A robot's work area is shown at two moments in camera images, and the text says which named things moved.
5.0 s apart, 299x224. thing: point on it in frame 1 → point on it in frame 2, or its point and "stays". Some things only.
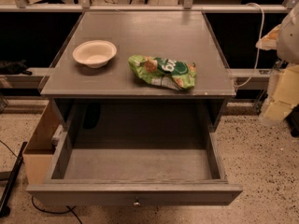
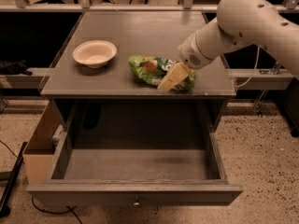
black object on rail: x=16 y=67 stays
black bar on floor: x=5 y=210 stays
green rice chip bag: x=169 y=73 stays
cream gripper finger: x=285 y=94 → x=191 y=54
